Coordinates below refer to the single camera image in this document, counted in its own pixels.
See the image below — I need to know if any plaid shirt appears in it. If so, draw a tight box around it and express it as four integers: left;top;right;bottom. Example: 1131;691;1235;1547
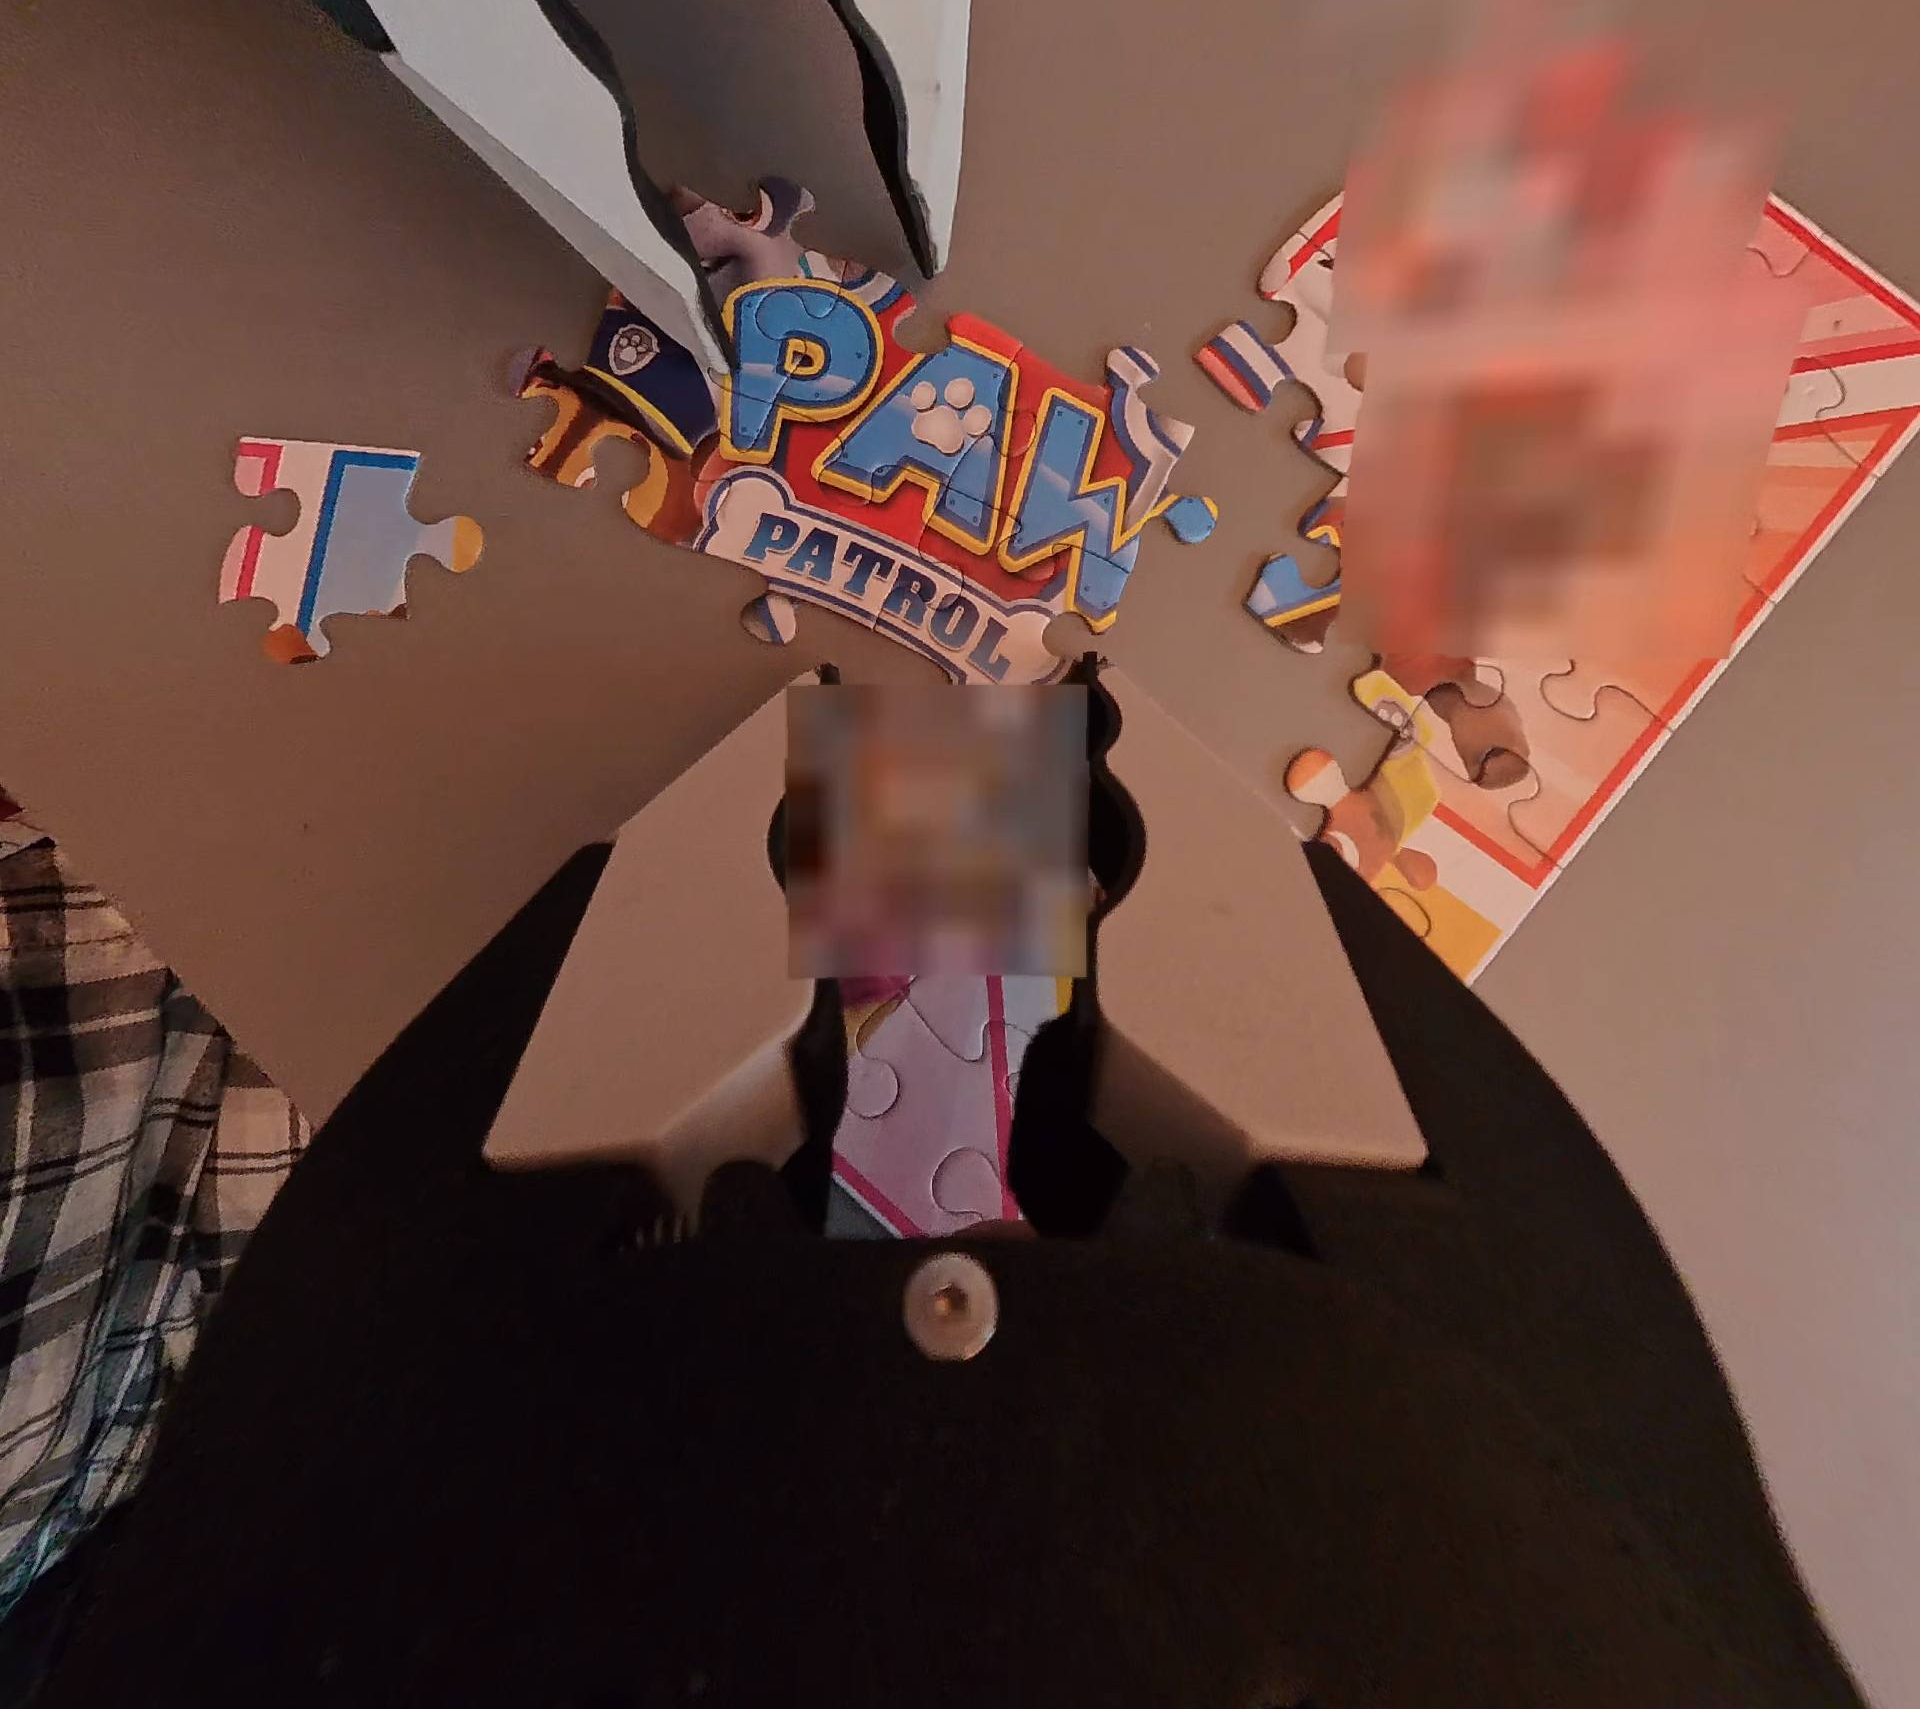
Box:
0;785;312;1615

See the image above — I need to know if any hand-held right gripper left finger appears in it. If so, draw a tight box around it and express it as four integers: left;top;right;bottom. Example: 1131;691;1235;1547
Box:
484;667;840;1240

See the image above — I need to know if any assembled logo puzzle section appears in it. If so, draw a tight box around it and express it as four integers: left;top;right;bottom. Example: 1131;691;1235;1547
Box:
699;254;1221;691

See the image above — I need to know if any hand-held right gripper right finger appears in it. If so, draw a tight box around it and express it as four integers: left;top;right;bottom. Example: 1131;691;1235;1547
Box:
1010;659;1432;1240

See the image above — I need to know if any assembled pink red puzzle section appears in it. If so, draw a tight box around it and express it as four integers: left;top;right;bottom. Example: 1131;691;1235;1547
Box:
829;186;1920;1240

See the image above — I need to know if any pink blue puzzle piece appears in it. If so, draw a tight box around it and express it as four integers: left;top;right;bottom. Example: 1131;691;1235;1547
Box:
220;438;487;667

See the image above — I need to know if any navy orange puzzle piece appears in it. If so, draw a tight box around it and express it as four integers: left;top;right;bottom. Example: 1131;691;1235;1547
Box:
509;292;725;546

